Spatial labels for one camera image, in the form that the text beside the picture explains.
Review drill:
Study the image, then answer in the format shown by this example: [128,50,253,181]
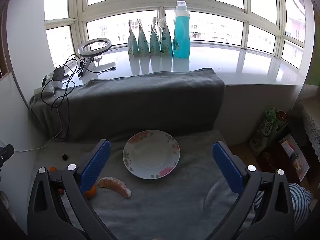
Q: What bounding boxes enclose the grey blanket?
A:
[27,67,265,240]

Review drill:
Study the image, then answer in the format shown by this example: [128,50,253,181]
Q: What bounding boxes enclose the white window frame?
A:
[44,0,307,69]

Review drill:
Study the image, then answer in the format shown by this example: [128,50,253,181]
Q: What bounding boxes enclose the white printed box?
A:
[279,134,310,182]

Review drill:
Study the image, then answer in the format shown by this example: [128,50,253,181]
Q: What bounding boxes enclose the striped clothing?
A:
[254,182,313,233]

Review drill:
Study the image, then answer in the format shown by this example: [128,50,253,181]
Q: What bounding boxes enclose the white cable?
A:
[14,85,63,153]

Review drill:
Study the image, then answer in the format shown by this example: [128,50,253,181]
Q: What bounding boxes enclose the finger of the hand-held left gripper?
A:
[0,144,15,167]

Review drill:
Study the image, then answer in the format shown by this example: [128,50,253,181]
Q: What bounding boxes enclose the green printed box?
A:
[250,108,278,153]

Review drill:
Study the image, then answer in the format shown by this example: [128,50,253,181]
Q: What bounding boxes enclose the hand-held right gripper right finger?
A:
[212,141,295,240]

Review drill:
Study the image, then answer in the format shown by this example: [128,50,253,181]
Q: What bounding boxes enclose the jar with gold lid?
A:
[275,110,288,130]

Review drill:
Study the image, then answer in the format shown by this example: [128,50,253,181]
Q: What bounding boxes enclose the white lace cloth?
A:
[299,100,320,163]

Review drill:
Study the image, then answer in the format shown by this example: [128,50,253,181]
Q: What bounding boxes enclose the white power strip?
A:
[34,74,63,95]

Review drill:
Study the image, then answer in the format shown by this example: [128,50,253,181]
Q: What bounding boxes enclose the black cable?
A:
[41,54,117,139]

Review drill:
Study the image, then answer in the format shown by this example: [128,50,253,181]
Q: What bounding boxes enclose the black power adapter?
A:
[54,66,66,79]

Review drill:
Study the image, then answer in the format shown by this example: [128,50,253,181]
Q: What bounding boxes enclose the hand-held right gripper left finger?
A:
[27,139,118,240]

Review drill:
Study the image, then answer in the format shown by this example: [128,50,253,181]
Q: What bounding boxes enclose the ring light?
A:
[78,37,109,77]

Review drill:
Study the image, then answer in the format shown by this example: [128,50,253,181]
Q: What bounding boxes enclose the blue detergent bottle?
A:
[173,1,191,58]

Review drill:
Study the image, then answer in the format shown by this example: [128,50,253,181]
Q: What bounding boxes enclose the floral white plate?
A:
[122,129,180,180]

